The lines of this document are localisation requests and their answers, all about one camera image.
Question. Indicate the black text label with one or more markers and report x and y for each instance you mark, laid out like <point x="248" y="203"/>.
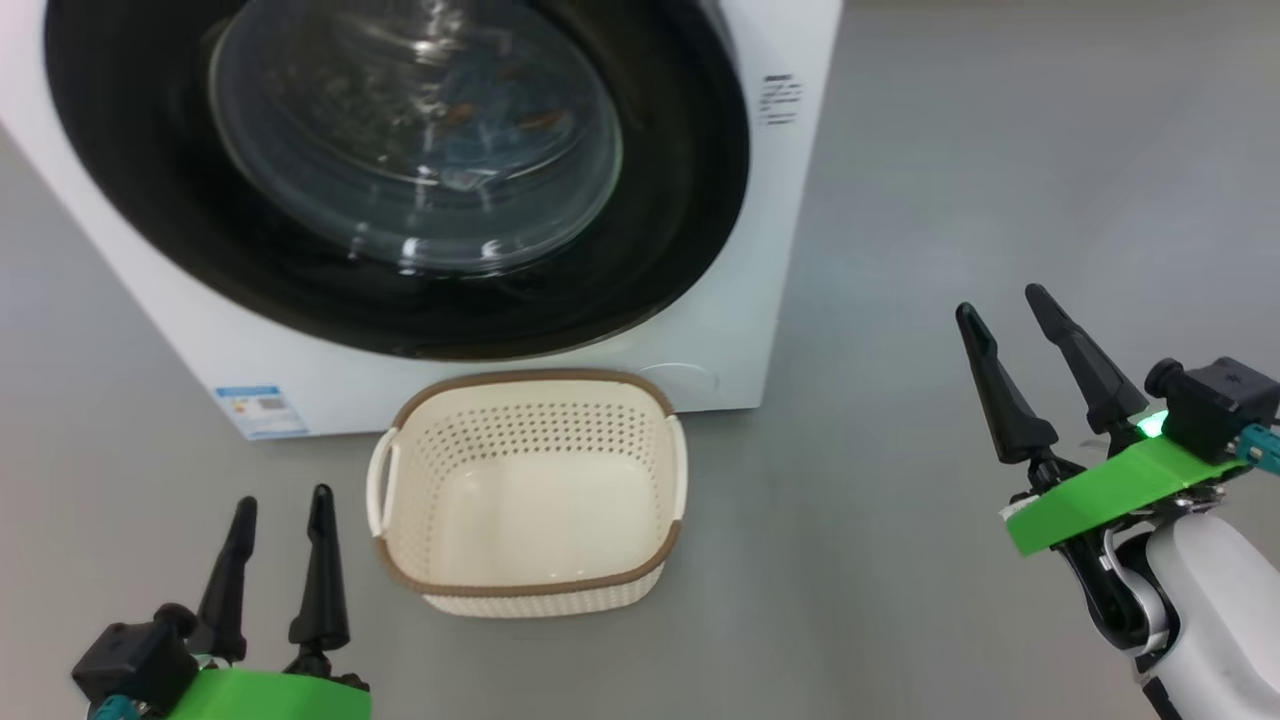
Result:
<point x="782" y="100"/>

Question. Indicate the blue printed garment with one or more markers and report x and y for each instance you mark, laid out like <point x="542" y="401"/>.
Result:
<point x="480" y="140"/>

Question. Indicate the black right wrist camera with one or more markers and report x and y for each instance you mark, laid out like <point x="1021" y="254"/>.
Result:
<point x="1220" y="405"/>

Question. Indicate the teal left camera connector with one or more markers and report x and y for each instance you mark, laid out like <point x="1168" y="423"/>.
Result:
<point x="110" y="708"/>

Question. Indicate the teal right camera connector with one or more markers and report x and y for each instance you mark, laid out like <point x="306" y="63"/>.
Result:
<point x="1262" y="448"/>

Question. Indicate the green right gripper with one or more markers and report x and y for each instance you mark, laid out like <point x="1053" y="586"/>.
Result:
<point x="1110" y="495"/>

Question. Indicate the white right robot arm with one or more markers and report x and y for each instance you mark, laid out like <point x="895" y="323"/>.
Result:
<point x="1210" y="600"/>

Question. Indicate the steel washing machine drum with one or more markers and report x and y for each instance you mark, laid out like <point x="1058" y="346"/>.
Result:
<point x="330" y="90"/>

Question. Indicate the teal camera connector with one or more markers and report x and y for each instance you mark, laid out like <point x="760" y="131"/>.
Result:
<point x="110" y="708"/>
<point x="1262" y="448"/>

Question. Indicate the cream perforated laundry basket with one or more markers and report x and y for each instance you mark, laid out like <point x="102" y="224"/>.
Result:
<point x="520" y="420"/>

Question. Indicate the white front-load washing machine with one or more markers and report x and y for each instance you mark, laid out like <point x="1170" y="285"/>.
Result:
<point x="790" y="250"/>

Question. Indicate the round white filter cover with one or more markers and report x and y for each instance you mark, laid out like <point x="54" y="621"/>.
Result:
<point x="690" y="378"/>

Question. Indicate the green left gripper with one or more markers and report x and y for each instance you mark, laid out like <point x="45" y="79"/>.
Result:
<point x="270" y="698"/>

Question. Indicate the blue energy label sticker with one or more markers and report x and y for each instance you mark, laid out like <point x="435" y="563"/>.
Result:
<point x="262" y="412"/>

